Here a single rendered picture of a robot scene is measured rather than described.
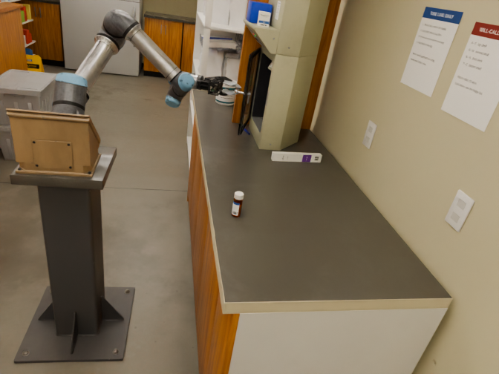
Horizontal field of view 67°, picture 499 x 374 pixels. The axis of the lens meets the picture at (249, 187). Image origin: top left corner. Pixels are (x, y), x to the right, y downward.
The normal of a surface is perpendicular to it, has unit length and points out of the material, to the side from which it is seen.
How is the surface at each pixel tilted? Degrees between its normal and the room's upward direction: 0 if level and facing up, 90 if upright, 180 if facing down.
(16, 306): 0
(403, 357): 90
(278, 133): 90
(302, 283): 0
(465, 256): 90
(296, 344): 90
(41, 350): 0
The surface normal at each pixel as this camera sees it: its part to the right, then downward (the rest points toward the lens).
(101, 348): 0.15, -0.87
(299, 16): 0.17, 0.49
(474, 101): -0.97, -0.05
